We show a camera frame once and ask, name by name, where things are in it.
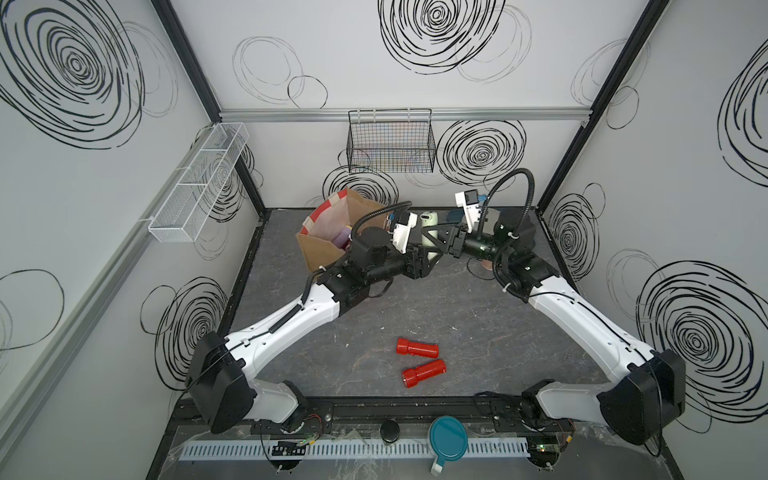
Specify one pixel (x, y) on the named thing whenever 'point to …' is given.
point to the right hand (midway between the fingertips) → (425, 233)
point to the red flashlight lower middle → (417, 348)
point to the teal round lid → (449, 441)
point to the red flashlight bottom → (413, 375)
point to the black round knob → (390, 430)
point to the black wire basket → (390, 140)
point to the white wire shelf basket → (186, 211)
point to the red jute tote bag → (340, 210)
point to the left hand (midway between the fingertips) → (436, 252)
